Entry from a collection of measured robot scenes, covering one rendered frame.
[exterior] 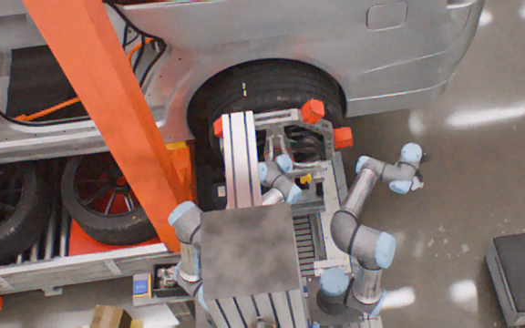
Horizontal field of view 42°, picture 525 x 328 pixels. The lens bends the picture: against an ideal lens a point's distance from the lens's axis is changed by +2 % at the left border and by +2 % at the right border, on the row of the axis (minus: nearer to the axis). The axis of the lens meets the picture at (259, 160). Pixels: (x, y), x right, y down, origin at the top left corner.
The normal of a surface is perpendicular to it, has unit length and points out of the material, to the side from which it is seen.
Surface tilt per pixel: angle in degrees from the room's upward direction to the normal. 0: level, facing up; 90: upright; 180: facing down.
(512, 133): 0
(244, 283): 0
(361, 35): 90
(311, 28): 90
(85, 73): 90
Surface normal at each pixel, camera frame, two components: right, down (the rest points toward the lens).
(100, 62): 0.10, 0.85
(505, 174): -0.11, -0.50
